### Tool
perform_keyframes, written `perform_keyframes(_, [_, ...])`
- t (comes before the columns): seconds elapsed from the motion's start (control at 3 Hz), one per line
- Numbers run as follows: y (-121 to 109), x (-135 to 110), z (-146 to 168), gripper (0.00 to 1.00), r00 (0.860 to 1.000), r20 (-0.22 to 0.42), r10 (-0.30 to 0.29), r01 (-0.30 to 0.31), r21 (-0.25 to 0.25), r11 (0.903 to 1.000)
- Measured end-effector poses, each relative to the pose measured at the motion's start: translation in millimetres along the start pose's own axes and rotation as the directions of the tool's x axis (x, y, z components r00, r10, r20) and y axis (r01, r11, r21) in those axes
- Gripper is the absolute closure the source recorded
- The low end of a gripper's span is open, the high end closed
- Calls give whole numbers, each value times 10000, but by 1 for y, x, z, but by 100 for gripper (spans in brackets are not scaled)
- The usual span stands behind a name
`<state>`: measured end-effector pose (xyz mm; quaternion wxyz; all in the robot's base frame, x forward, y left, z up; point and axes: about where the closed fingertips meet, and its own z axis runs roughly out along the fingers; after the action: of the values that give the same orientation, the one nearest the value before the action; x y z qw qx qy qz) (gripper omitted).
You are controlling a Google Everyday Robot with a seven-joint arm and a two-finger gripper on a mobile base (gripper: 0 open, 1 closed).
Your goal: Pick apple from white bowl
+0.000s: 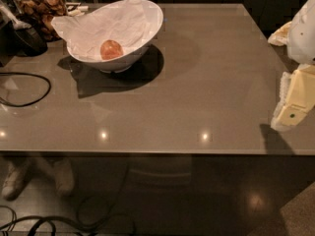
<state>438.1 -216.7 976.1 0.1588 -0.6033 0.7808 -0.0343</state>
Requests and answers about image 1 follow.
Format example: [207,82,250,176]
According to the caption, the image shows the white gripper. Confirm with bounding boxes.
[268,0,315,132]

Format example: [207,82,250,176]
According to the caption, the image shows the red apple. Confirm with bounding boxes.
[100,40,123,60]

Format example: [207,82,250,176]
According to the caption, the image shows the white paper in bowl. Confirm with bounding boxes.
[51,0,163,62]

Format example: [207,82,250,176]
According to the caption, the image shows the white bowl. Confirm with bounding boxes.
[65,0,164,75]

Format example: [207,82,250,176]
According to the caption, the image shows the small white items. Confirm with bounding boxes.
[66,3,89,17]

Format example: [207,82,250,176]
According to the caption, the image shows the right white shoe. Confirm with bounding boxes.
[53,158,75,197]

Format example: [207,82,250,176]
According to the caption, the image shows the white shoe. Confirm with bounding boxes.
[2,159,31,201]
[53,158,75,197]

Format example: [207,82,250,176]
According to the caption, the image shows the glass jar of snacks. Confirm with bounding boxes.
[14,0,67,41]

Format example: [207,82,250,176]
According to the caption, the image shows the black round device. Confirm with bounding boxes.
[11,27,47,57]

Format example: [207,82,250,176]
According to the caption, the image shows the left white shoe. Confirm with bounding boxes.
[2,159,31,201]

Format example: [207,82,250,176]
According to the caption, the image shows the black cable on table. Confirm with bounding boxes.
[0,71,52,108]

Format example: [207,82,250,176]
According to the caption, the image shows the black cables on floor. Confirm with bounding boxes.
[0,167,138,236]

